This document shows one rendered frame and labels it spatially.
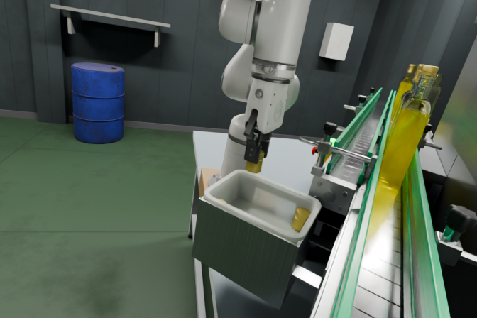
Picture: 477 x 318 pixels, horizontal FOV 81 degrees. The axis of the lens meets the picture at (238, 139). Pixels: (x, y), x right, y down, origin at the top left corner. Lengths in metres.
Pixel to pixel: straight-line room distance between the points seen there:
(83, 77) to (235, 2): 2.76
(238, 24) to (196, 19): 3.14
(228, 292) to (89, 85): 2.72
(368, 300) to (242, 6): 0.47
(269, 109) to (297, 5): 0.18
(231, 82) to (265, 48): 0.30
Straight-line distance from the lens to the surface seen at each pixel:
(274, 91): 0.52
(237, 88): 0.80
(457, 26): 3.54
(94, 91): 3.19
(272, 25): 0.51
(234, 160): 0.87
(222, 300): 0.75
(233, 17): 0.52
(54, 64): 3.84
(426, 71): 0.77
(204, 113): 3.82
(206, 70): 3.70
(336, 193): 0.68
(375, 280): 0.46
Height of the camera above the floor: 1.32
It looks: 20 degrees down
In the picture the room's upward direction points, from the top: 10 degrees clockwise
